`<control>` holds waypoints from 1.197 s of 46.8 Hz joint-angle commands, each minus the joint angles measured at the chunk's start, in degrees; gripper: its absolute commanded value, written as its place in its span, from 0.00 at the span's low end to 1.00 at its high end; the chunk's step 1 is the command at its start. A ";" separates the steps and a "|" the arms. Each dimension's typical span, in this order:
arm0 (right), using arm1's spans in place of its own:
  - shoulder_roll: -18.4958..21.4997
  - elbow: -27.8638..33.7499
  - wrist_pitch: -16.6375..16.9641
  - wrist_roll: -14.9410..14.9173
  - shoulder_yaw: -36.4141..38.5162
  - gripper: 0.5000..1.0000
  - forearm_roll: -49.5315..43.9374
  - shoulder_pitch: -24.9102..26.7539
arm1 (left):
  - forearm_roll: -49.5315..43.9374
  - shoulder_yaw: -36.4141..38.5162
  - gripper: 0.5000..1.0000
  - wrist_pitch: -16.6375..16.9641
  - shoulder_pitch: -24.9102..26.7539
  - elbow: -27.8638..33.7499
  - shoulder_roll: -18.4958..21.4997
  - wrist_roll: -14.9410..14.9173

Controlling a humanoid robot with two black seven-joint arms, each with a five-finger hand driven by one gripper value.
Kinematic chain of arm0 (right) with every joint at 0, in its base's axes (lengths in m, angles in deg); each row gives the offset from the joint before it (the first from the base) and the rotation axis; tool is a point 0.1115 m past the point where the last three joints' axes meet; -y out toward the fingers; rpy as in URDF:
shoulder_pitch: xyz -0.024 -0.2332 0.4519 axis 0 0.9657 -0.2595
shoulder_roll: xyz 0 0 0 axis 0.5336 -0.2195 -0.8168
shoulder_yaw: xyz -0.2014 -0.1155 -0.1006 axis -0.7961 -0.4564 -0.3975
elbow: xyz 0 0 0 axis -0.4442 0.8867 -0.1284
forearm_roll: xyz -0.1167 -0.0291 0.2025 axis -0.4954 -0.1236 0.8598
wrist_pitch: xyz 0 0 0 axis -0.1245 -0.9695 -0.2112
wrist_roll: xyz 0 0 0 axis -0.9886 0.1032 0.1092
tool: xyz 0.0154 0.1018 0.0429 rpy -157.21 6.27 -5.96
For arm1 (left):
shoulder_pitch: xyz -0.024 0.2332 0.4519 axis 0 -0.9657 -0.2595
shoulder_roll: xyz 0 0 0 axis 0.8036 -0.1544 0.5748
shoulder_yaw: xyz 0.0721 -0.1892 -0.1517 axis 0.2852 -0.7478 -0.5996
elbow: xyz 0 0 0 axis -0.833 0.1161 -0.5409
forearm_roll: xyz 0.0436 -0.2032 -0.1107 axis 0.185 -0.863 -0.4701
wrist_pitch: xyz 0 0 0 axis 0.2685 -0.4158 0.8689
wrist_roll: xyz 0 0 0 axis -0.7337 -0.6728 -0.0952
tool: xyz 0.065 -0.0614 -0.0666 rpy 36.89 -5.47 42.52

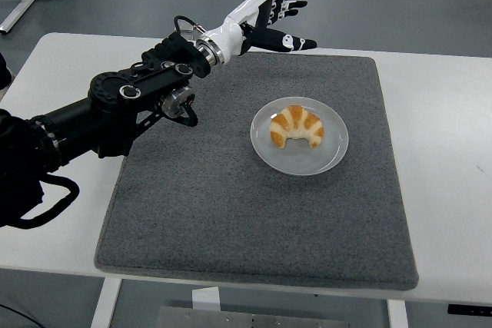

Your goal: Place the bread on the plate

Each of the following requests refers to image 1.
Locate black table control box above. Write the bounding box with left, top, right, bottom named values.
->
left=447, top=303, right=492, bottom=316

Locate black floor cable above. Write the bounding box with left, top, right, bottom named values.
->
left=0, top=303, right=38, bottom=328

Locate white paper label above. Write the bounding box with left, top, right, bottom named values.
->
left=191, top=287, right=221, bottom=312

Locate white table leg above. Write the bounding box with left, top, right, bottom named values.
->
left=386, top=299, right=409, bottom=328
left=90, top=277, right=123, bottom=328

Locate golden croissant bread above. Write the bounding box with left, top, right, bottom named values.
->
left=269, top=104, right=326, bottom=150

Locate grey felt mat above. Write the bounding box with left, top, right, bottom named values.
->
left=94, top=50, right=420, bottom=291

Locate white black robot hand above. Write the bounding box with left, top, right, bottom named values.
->
left=206, top=0, right=318, bottom=61

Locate white round plate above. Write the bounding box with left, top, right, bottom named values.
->
left=250, top=96, right=350, bottom=177

